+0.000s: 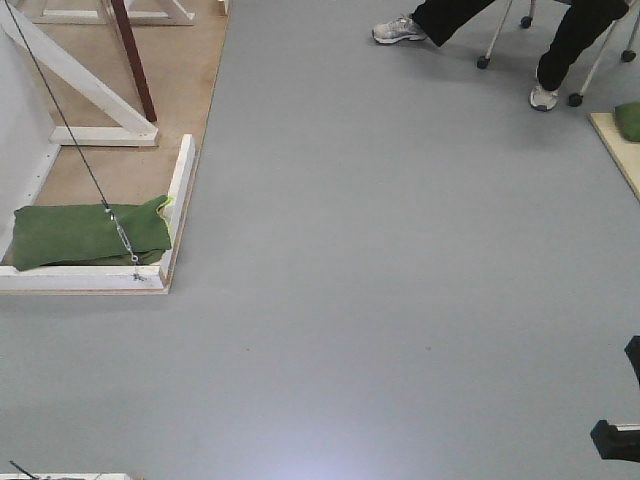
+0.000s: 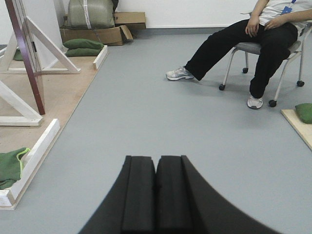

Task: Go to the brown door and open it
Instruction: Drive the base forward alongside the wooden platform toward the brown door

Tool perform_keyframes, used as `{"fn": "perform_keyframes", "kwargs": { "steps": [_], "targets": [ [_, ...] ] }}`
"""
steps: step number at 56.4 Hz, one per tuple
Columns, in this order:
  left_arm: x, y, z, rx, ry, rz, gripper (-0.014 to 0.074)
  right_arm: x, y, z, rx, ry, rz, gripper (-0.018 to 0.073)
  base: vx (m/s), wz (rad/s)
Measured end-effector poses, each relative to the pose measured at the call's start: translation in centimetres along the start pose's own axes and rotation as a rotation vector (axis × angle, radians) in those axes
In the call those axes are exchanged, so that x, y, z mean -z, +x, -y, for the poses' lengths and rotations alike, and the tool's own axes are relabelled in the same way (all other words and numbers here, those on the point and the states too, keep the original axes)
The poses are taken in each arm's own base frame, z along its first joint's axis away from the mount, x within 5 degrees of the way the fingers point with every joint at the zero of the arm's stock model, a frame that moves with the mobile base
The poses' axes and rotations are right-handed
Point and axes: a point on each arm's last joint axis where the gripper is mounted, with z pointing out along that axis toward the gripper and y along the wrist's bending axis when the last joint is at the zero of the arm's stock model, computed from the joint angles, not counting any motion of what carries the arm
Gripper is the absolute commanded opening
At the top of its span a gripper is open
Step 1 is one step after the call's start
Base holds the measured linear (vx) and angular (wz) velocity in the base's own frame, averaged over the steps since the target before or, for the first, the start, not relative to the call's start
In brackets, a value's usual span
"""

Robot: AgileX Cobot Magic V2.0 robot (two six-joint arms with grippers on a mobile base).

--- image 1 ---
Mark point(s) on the white wooden support frame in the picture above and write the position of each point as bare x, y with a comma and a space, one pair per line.
90, 85

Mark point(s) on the green sandbag on right board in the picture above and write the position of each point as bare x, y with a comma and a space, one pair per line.
627, 120

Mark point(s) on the wheeled chair metal legs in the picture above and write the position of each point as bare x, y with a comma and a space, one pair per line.
627, 55

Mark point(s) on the brown wooden door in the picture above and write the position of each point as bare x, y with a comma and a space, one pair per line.
133, 57

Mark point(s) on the seated person in black trousers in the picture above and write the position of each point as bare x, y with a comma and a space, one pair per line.
582, 24

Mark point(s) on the grey white left sneaker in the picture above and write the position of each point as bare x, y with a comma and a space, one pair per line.
396, 30

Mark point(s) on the green sandbag near turnbuckle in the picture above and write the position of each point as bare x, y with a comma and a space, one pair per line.
85, 235

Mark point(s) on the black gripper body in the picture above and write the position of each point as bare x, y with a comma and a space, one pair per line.
616, 441

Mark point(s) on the light plywood board right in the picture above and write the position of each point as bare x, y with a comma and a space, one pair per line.
624, 153

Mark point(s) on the plywood base platform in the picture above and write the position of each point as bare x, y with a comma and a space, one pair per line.
170, 90

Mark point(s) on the grey white sneaker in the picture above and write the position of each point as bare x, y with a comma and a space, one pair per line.
543, 96
396, 30

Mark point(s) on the grey white right sneaker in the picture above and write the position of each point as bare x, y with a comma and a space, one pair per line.
543, 96

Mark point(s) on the white robot base edge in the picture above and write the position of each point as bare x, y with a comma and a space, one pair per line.
20, 473

